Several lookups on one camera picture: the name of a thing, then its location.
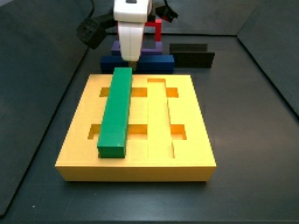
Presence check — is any long blue block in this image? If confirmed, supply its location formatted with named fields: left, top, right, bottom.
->
left=100, top=55, right=174, bottom=74

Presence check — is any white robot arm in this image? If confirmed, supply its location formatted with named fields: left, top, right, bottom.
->
left=113, top=0, right=152, bottom=62

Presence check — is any yellow slotted board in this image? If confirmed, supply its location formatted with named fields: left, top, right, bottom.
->
left=54, top=74, right=216, bottom=182

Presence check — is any long green block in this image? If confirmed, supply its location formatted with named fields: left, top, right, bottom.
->
left=97, top=67, right=132, bottom=158

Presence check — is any purple zigzag block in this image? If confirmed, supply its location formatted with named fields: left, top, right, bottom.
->
left=110, top=40, right=162, bottom=56

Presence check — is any red zigzag block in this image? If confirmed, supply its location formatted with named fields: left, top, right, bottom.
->
left=144, top=19, right=162, bottom=42

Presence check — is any black angled bracket stand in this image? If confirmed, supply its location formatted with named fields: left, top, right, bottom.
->
left=169, top=44, right=214, bottom=68

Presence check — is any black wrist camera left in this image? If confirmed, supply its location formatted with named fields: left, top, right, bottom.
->
left=76, top=14, right=117, bottom=49

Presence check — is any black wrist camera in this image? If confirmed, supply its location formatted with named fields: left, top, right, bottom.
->
left=76, top=14, right=117, bottom=49
left=154, top=0, right=178, bottom=23

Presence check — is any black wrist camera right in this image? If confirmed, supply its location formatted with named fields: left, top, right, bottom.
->
left=154, top=0, right=178, bottom=23

